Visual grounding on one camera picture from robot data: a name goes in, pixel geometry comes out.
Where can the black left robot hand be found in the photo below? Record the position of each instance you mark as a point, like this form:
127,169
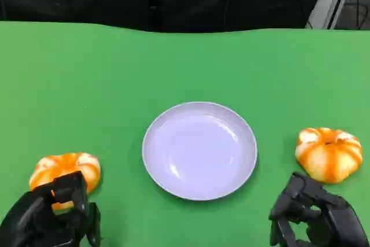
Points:
31,224

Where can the orange white toy bread roll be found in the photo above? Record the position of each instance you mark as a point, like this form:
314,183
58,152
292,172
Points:
329,157
66,164

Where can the green table cloth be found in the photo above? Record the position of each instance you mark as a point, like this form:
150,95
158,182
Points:
185,67

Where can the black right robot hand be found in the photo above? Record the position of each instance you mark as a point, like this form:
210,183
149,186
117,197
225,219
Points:
335,224

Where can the lilac plate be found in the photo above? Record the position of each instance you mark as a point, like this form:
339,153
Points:
199,151

